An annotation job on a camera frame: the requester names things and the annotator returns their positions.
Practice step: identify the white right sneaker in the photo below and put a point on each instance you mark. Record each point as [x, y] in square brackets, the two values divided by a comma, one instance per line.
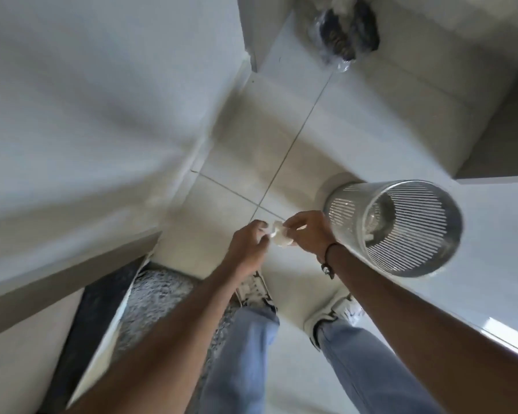
[345, 312]

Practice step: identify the person's right hand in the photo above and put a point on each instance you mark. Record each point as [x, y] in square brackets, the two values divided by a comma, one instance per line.
[313, 232]

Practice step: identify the white sneaker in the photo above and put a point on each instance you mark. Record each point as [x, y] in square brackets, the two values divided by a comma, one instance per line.
[345, 312]
[252, 291]

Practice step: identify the white left sneaker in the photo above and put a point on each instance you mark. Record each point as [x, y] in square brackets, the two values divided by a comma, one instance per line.
[252, 291]

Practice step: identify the silver mesh waste bin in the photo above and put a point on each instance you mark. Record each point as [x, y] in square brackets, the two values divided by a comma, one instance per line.
[349, 211]

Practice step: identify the person's left hand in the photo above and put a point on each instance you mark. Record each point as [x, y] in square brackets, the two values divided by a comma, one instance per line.
[246, 250]

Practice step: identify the blue jeans left leg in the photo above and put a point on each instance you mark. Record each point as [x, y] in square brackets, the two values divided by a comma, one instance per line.
[241, 366]

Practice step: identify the person's right forearm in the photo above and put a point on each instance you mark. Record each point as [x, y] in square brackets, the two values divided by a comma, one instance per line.
[414, 323]

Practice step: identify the blue jeans leg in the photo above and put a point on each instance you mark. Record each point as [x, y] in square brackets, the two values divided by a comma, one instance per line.
[362, 370]
[241, 366]

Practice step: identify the person's left forearm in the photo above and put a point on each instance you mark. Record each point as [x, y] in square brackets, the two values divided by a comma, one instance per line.
[172, 340]

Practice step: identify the clear bag of dark slippers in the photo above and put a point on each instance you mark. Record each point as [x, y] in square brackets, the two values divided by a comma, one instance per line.
[345, 30]

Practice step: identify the blue jeans right leg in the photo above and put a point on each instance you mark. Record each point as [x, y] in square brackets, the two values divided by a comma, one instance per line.
[362, 370]

